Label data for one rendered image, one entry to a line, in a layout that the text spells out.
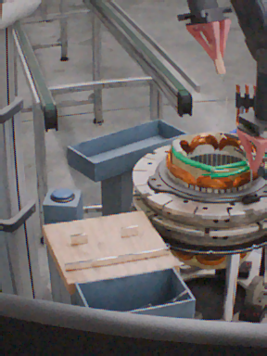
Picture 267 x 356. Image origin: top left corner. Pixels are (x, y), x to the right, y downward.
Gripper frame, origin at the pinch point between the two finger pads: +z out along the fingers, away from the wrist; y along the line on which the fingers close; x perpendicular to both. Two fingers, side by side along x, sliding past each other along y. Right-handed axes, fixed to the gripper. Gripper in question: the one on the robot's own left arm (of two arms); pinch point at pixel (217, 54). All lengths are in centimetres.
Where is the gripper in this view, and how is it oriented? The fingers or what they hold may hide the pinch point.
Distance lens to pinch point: 150.4
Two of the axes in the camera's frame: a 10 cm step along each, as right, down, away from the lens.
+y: 6.6, -2.9, 7.0
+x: -7.2, 0.4, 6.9
